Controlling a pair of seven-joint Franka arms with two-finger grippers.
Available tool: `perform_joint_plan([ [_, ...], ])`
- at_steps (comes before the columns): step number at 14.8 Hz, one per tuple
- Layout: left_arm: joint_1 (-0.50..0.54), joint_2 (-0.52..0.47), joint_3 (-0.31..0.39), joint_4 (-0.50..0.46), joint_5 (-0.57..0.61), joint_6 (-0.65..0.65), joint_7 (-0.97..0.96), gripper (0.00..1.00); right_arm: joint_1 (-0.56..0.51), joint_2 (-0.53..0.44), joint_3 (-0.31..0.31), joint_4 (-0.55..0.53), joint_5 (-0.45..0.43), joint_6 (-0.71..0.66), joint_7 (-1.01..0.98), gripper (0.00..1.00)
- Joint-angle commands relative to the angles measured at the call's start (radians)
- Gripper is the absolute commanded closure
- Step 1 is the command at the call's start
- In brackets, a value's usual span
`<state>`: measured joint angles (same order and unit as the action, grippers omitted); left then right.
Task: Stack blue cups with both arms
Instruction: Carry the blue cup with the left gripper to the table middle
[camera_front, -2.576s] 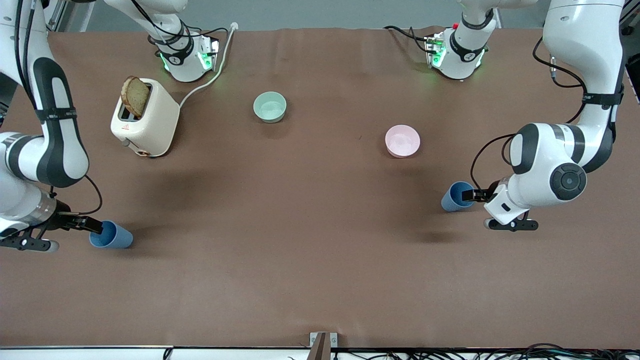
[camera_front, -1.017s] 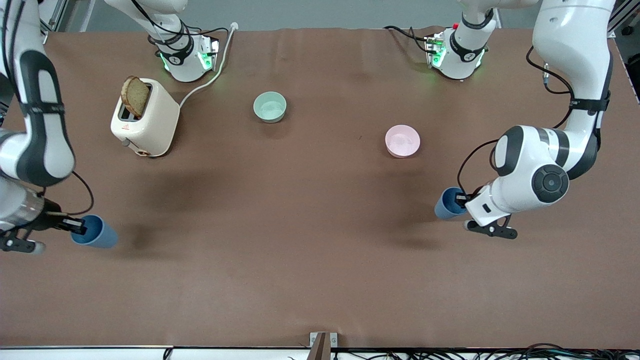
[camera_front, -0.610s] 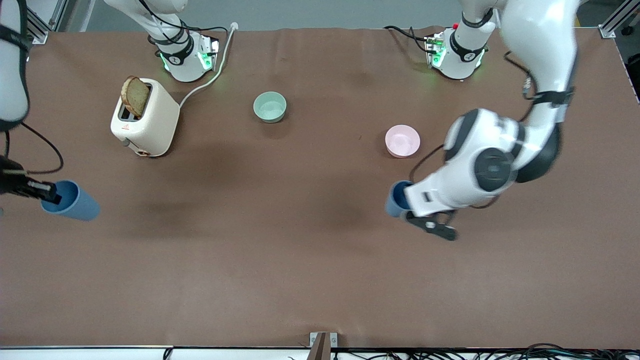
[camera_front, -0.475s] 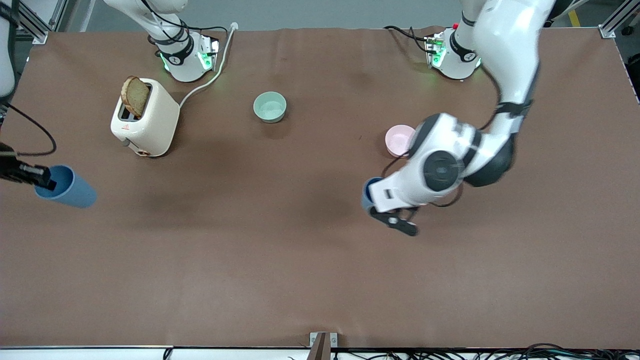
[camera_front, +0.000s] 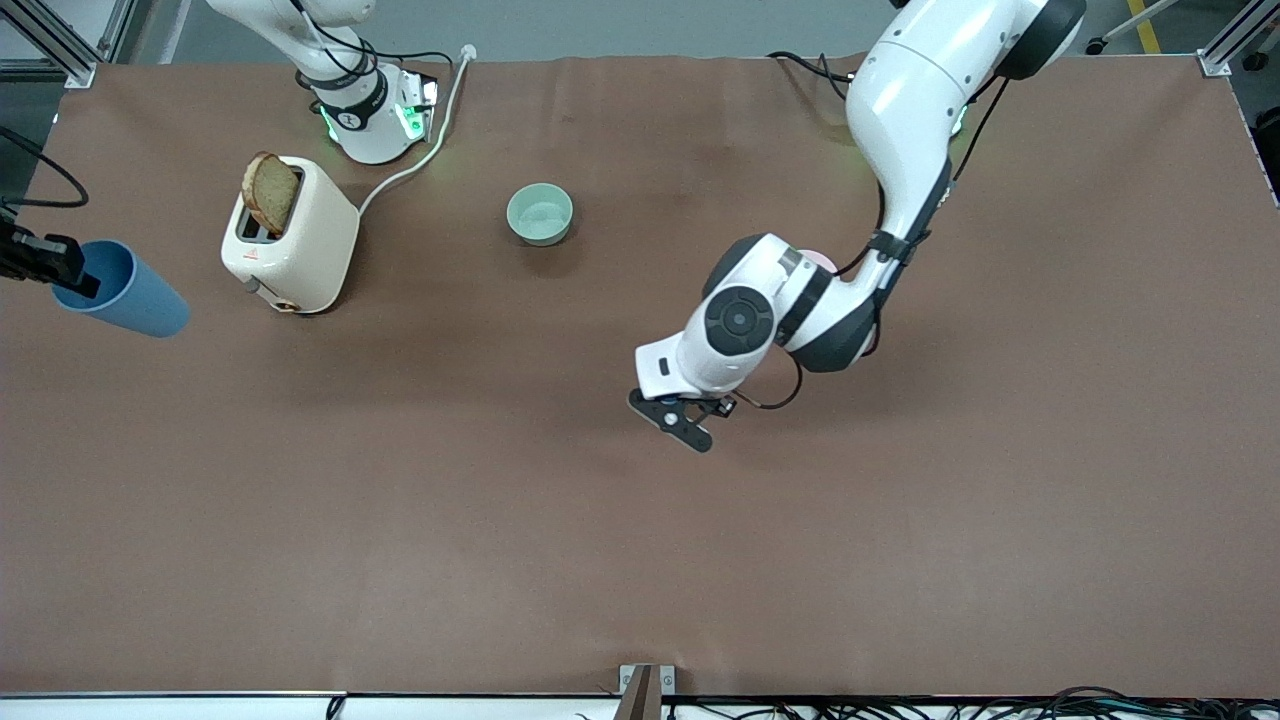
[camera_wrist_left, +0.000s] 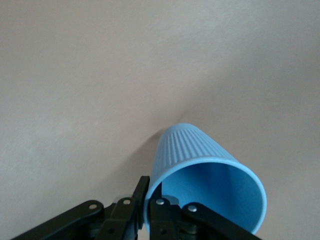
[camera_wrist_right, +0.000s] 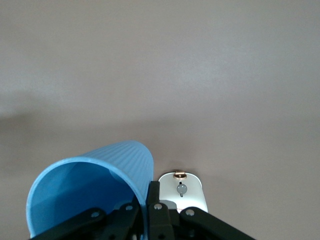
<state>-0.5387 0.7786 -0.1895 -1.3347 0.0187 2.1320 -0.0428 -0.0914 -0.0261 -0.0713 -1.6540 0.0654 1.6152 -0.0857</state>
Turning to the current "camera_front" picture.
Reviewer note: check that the brown table cover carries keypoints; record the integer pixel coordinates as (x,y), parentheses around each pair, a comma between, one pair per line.
(640,550)

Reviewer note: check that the cream white toaster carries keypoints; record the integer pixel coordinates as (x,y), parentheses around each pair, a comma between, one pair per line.
(315,250)

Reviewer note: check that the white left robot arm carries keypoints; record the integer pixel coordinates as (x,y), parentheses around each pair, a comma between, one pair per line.
(910,110)

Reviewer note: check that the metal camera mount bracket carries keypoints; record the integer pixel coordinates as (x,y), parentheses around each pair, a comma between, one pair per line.
(630,682)

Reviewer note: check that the green bowl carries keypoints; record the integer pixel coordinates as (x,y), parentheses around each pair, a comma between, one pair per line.
(540,215)

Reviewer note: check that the blue plastic cup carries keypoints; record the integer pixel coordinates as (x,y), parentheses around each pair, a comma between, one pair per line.
(140,300)

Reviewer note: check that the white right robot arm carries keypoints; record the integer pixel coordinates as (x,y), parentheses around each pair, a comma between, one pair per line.
(365,130)

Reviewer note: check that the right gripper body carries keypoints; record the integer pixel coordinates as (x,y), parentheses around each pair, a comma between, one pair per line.
(30,254)

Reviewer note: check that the pink bowl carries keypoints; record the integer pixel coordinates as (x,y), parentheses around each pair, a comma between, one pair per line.
(822,260)

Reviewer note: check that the aluminium frame post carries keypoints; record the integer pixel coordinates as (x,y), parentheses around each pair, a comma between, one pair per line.
(55,45)
(1225,50)

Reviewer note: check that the base connector block green light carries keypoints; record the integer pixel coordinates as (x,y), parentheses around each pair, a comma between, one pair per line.
(418,105)

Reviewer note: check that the brown bread slice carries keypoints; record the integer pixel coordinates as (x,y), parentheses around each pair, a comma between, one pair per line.
(270,195)

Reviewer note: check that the wheeled stand leg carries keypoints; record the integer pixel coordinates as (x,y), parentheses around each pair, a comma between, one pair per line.
(1098,45)

